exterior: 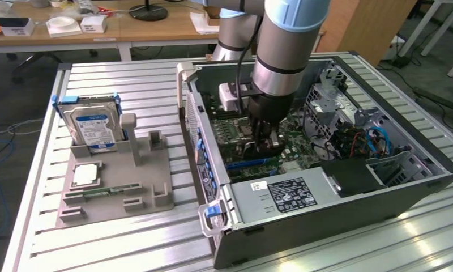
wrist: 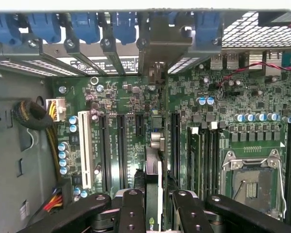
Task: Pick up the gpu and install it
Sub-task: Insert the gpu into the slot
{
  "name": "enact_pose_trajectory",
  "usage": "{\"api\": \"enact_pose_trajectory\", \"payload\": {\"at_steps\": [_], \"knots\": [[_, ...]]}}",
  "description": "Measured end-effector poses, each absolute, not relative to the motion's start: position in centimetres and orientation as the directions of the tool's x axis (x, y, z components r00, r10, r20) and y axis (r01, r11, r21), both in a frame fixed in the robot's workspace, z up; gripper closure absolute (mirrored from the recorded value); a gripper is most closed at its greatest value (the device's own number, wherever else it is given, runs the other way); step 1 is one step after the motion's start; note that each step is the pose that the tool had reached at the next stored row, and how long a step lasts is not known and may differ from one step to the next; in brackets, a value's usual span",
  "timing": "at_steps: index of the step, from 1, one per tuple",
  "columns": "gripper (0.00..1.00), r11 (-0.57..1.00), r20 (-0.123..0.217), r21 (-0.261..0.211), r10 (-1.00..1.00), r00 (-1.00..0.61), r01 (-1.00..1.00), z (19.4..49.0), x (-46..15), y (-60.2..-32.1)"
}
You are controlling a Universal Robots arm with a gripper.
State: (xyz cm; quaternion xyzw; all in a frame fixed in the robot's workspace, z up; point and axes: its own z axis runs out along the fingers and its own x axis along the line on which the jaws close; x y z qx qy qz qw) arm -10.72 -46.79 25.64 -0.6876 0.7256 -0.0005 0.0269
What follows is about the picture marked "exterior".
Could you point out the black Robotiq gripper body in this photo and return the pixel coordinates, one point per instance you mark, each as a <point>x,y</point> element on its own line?
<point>270,109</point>

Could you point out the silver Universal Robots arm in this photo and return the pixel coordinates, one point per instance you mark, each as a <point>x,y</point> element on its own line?
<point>287,42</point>

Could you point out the CPU socket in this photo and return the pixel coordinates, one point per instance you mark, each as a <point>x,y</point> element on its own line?
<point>243,126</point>

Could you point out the green motherboard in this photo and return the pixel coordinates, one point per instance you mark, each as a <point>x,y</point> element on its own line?
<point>299,147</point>

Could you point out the blue expansion slot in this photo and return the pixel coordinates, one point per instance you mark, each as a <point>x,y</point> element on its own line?
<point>246,165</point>

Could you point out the silver drive cage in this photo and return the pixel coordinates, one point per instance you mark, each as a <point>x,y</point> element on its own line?
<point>324,102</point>

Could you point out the grey power supply unit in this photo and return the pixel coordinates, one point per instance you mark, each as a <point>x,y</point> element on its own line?
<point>256,201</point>

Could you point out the black open PC case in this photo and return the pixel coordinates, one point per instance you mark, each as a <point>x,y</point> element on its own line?
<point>324,226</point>

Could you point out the grey disk bay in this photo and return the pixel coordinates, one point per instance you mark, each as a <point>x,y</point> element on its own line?
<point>396,170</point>

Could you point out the white paper stack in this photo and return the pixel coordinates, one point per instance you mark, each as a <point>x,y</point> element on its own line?
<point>206,24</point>

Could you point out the wooden cabinet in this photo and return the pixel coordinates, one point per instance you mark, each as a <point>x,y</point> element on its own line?
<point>367,25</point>

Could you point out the grey parts rack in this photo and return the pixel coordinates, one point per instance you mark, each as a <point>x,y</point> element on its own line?
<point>118,170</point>

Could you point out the wooden desk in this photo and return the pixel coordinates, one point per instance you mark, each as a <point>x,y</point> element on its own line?
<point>155,31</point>

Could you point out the hard disk with blue caddy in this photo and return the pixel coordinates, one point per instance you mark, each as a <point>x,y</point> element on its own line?
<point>91,130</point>

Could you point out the green RAM stick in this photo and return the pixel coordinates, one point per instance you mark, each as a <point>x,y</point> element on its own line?
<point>106,192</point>

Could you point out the black round lamp base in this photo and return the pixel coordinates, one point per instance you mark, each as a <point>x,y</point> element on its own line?
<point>148,12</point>

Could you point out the silver CPU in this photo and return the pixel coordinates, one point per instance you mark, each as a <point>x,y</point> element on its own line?
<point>86,175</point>

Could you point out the small white labelled box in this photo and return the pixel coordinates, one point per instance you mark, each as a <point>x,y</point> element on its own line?
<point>94,25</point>

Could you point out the white square dish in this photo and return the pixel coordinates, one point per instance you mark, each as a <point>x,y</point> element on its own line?
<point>62,27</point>

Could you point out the black chair base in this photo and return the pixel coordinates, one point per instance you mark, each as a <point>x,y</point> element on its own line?
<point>34,62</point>

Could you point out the grey cup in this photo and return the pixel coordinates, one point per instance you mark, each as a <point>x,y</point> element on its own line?
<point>40,3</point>

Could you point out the white box with black lid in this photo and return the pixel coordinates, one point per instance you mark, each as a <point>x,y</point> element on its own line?
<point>15,27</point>

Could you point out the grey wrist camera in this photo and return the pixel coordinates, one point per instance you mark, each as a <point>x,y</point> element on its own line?
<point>231,96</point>

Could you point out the white table frame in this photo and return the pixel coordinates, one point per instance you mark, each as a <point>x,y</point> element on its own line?
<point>435,25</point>

